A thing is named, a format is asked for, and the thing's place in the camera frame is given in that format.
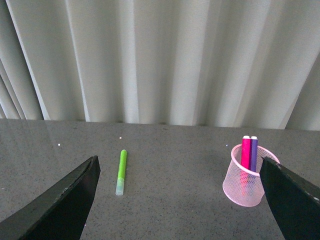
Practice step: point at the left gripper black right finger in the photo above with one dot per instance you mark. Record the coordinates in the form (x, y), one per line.
(293, 201)

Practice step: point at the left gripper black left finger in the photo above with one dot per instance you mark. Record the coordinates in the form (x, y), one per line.
(60, 213)

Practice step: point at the purple marker pen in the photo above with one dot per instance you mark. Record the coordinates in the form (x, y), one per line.
(253, 163)

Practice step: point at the pink marker pen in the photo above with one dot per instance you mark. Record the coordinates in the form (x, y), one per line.
(245, 162)

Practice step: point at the pink mesh pen cup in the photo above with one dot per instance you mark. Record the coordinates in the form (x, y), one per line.
(231, 184)

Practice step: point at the green marker pen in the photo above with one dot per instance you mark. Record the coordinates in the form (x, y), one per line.
(119, 191)

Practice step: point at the white pleated curtain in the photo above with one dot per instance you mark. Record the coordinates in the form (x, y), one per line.
(222, 63)

